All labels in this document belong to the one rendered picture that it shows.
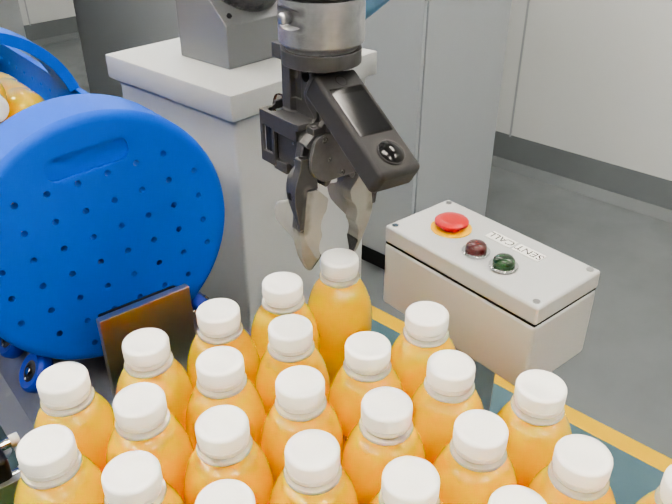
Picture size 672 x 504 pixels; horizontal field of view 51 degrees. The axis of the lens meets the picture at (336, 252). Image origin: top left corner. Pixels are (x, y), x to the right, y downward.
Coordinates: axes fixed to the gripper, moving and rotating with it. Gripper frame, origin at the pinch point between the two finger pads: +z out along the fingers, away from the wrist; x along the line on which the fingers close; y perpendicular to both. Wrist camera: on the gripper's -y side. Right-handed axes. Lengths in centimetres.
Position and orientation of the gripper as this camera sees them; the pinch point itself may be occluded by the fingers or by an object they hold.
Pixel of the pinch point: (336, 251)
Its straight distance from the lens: 69.8
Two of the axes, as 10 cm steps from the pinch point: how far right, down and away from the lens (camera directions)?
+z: 0.0, 8.5, 5.2
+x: -7.7, 3.3, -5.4
